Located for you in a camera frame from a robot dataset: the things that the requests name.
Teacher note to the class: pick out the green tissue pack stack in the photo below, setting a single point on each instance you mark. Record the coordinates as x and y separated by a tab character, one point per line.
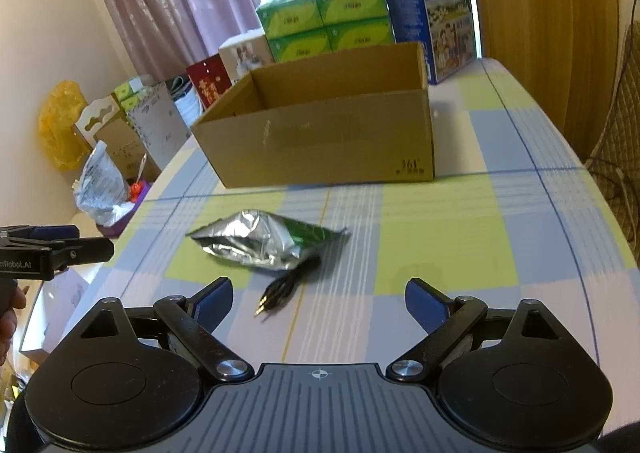
297	29

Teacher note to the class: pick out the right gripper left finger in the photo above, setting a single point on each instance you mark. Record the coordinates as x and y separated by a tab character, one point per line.
193	320

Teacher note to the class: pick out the person's left hand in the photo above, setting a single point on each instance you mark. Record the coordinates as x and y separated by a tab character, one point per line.
8	322

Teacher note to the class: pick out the blue milk carton box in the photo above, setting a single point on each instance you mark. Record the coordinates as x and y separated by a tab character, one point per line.
445	29

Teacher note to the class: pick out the brown paper gift bag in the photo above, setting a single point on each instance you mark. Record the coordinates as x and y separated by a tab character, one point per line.
104	120

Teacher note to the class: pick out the white product box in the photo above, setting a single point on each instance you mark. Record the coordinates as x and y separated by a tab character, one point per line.
244	53

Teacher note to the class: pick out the purple tray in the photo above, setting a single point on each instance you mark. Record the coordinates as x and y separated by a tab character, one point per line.
116	230

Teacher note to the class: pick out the yellow plastic bag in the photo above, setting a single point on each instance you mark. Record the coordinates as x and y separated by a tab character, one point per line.
64	146

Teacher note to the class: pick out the red greeting card box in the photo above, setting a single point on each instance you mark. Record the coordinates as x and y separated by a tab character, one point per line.
210	79

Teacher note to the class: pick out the brown cardboard box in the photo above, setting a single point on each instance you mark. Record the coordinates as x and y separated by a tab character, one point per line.
351	117

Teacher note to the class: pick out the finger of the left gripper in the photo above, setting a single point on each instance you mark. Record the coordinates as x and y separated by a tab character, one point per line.
54	232
88	250

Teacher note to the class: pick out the white box at left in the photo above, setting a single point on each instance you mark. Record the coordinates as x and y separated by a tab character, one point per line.
54	304

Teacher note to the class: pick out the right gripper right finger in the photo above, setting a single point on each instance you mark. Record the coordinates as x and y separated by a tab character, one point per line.
447	322

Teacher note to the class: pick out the checkered tablecloth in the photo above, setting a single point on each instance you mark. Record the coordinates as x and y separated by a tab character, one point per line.
511	214

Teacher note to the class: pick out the printed plastic bag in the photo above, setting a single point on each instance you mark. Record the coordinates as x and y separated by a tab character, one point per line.
101	192

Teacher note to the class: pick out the silver green foil bag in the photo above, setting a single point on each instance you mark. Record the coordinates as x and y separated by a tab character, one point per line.
263	240

